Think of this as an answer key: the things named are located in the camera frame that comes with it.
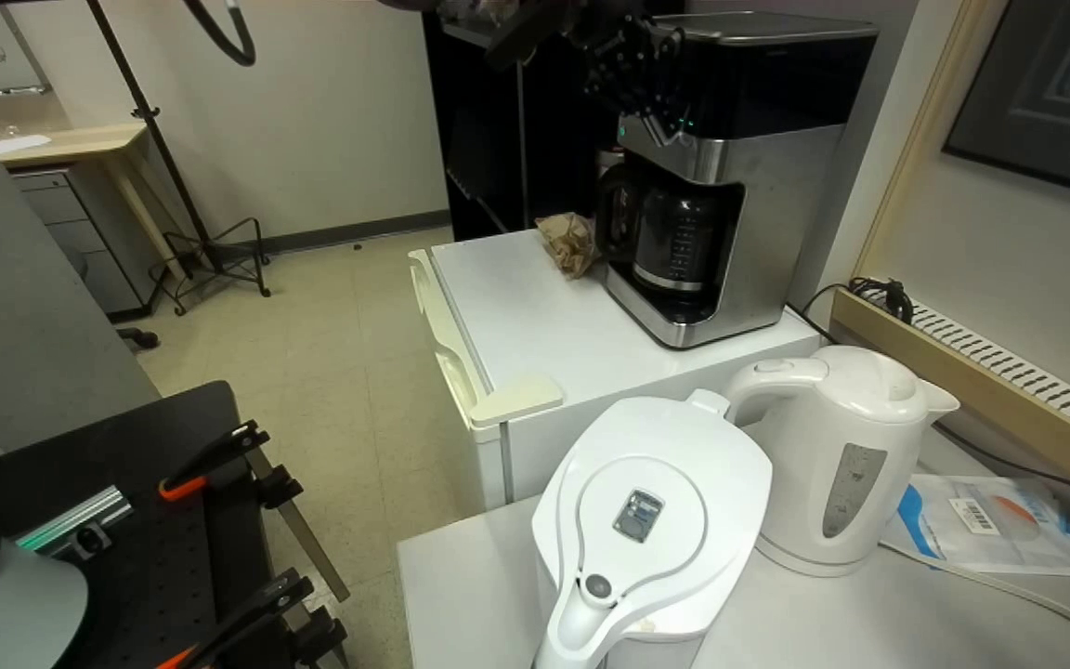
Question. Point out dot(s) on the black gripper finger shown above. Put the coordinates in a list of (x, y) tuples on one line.
[(675, 108), (634, 101)]

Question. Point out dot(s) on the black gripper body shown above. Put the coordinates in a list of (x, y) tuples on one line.
[(628, 50)]

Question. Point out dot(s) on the grey round robot base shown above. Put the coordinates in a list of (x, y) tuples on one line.
[(1, 614)]

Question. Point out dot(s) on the black and steel coffee machine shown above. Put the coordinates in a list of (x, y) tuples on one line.
[(760, 163)]

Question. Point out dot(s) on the glass coffee carafe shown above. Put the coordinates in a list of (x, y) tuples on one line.
[(666, 236)]

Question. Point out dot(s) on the black shelf cabinet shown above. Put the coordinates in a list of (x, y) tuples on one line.
[(500, 137)]

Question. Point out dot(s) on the crumpled brown paper ball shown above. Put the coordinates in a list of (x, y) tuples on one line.
[(568, 243)]

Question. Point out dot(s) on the white mini fridge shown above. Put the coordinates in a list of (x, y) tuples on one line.
[(536, 335)]

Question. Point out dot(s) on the dark framed picture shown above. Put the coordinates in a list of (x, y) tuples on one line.
[(1042, 88)]

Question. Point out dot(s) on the white electric kettle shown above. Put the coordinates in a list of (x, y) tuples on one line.
[(846, 458)]

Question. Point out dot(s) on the white water filter pitcher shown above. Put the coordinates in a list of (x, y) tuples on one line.
[(649, 522)]

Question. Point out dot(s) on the wooden radiator cover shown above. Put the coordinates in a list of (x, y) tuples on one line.
[(994, 386)]

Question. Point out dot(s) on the black tripod stand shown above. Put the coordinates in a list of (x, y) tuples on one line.
[(167, 173)]

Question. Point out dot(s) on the plastic bag with blue paper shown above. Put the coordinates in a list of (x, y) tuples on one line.
[(1005, 525)]

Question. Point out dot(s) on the wooden strip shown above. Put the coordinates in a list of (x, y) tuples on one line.
[(304, 532)]

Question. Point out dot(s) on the small black floor object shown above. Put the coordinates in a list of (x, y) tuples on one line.
[(137, 335)]

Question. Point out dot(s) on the grey filing cabinet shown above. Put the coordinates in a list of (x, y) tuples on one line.
[(83, 243)]

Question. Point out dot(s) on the light wooden desk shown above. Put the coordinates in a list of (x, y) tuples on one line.
[(64, 144)]

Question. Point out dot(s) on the grey partition panel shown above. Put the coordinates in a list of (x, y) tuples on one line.
[(17, 299)]

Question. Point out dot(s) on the black perforated robot table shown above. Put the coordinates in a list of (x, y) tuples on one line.
[(163, 559)]

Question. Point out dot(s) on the green and silver label plate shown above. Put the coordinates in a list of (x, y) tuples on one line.
[(71, 522)]

